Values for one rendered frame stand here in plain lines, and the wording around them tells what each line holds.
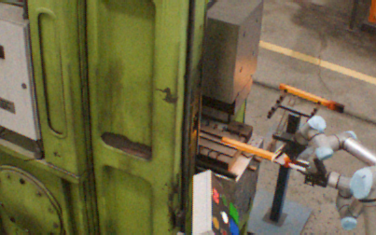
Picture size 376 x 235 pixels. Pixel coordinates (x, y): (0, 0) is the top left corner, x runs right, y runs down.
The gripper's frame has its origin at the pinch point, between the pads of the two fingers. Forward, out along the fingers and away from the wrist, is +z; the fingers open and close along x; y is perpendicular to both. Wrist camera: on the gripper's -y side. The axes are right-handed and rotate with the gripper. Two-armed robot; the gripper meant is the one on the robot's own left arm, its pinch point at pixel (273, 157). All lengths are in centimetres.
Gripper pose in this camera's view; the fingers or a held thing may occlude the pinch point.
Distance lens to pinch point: 306.0
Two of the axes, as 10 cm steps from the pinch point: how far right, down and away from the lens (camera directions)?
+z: -4.9, 5.1, 7.1
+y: 7.6, 6.4, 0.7
